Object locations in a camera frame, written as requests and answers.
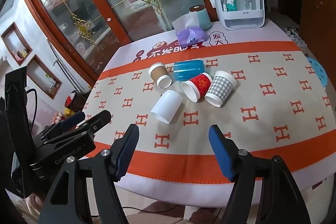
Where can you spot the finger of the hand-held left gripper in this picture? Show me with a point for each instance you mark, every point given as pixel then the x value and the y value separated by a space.
pixel 94 123
pixel 72 119

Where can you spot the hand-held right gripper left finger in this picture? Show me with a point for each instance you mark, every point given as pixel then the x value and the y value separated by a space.
pixel 125 155

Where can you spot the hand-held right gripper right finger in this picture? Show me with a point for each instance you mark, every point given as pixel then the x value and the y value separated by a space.
pixel 221 155

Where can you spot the plain white paper cup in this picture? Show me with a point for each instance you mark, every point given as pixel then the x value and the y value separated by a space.
pixel 168 104

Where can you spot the grey checked paper cup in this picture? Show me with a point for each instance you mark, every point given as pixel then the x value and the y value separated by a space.
pixel 220 87

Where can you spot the red patterned paper cup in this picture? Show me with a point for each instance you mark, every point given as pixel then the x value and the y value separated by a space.
pixel 199 83

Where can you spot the brown sleeved paper cup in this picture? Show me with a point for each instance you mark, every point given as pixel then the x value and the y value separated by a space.
pixel 157 73

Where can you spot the blue plastic cup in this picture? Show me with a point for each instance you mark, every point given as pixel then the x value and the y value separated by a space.
pixel 187 69

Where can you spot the orange beige patterned blanket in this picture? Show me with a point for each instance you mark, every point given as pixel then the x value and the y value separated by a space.
pixel 262 113

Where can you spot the orange patterned tablecloth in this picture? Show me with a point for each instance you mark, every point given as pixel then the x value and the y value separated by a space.
pixel 244 35

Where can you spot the purple tissue pack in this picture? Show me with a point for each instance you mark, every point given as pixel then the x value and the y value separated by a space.
pixel 191 36

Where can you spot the blue plastic stool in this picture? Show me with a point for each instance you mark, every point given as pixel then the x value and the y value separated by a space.
pixel 318 70

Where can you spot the white storage box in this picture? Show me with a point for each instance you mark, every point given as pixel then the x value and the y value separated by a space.
pixel 244 20

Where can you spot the teal roll with brown top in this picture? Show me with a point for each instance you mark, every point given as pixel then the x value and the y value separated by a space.
pixel 203 18

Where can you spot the pile of shoes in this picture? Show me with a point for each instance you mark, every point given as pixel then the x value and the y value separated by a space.
pixel 295 36

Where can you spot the white bottle with teal label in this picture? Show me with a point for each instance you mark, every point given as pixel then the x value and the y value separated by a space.
pixel 231 2

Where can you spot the clear plastic bottle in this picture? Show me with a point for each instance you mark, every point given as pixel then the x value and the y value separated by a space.
pixel 245 1

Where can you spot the wooden cabinet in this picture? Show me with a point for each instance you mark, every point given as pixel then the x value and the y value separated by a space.
pixel 319 19

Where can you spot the wooden framed wall niche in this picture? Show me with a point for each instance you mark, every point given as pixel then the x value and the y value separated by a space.
pixel 43 75
pixel 15 43

